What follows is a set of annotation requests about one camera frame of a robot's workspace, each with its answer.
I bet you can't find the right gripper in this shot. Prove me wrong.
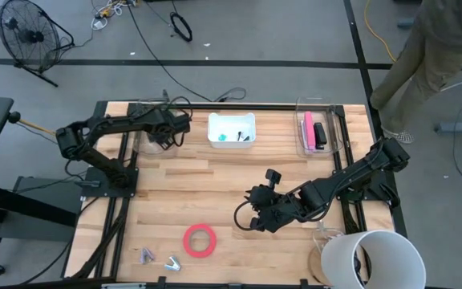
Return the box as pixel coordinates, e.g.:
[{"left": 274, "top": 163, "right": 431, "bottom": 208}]
[{"left": 249, "top": 185, "right": 298, "bottom": 234}]

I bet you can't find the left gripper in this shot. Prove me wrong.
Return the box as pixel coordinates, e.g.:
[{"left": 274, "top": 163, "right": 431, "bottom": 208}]
[{"left": 145, "top": 108, "right": 192, "bottom": 151}]

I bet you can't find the red tape roll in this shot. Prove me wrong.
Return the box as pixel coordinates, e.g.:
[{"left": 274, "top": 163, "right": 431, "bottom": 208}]
[{"left": 182, "top": 223, "right": 217, "bottom": 258}]

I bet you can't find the light blue staple remover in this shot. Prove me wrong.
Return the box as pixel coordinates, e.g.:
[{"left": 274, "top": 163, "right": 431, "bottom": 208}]
[{"left": 164, "top": 255, "right": 182, "bottom": 272}]

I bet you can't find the pink stapler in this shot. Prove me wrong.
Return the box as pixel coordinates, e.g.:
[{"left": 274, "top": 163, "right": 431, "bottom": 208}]
[{"left": 301, "top": 111, "right": 317, "bottom": 153}]

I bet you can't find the black stapler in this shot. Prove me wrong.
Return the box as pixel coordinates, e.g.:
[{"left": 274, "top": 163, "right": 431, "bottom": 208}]
[{"left": 313, "top": 122, "right": 328, "bottom": 150}]

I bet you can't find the purple staple remover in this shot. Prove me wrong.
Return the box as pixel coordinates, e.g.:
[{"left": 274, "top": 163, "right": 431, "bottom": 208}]
[{"left": 140, "top": 247, "right": 155, "bottom": 265}]

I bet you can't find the clear plastic bin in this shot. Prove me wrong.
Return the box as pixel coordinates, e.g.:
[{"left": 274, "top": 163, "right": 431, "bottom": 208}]
[
  {"left": 294, "top": 96, "right": 338, "bottom": 158},
  {"left": 133, "top": 96, "right": 179, "bottom": 157}
]

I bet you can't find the white plastic bin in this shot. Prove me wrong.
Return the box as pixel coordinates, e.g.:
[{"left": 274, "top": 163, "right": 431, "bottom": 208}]
[{"left": 207, "top": 112, "right": 257, "bottom": 149}]

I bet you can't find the table lamp white shade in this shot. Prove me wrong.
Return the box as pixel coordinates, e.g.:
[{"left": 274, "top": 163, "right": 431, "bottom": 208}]
[{"left": 307, "top": 229, "right": 427, "bottom": 289}]

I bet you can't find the yellow pole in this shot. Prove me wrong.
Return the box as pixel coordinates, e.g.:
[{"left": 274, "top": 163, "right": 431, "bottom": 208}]
[{"left": 7, "top": 111, "right": 64, "bottom": 140}]

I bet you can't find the silver metal bar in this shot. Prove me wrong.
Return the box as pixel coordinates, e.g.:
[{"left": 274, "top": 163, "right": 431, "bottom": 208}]
[{"left": 101, "top": 283, "right": 146, "bottom": 289}]

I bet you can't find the black floor fan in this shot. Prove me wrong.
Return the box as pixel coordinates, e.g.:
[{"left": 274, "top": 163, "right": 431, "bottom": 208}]
[{"left": 0, "top": 0, "right": 75, "bottom": 88}]

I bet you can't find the grey desk foot bar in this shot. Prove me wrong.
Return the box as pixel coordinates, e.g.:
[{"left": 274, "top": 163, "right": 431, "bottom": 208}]
[
  {"left": 434, "top": 122, "right": 462, "bottom": 134},
  {"left": 397, "top": 15, "right": 416, "bottom": 30}
]

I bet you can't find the person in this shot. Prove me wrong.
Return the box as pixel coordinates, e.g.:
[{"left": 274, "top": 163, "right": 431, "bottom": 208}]
[{"left": 369, "top": 0, "right": 462, "bottom": 145}]

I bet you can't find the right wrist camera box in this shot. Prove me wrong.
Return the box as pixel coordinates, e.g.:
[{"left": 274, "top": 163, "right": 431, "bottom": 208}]
[{"left": 265, "top": 168, "right": 283, "bottom": 189}]

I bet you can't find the clear lamp cable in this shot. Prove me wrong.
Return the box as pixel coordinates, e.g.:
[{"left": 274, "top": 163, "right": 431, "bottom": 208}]
[{"left": 312, "top": 218, "right": 347, "bottom": 252}]

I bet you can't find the black aluminium table frame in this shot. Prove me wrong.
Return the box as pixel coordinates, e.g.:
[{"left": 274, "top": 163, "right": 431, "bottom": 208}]
[{"left": 64, "top": 100, "right": 408, "bottom": 289}]

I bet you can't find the grey floor cable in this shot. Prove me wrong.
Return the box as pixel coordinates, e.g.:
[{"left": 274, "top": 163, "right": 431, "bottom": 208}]
[{"left": 213, "top": 87, "right": 247, "bottom": 103}]

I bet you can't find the long black floor cable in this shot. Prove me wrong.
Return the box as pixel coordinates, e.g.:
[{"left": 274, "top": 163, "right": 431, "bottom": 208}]
[{"left": 126, "top": 0, "right": 213, "bottom": 102}]

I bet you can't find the black coiled cable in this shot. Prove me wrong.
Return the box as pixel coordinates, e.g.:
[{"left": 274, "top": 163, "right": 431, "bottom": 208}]
[{"left": 169, "top": 10, "right": 194, "bottom": 43}]

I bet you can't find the white cable bundle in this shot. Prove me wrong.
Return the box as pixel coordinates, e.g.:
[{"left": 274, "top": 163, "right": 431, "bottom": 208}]
[{"left": 90, "top": 0, "right": 138, "bottom": 31}]

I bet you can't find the yellow floor cable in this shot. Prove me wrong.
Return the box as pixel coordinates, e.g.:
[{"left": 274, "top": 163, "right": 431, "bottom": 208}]
[{"left": 363, "top": 0, "right": 399, "bottom": 63}]

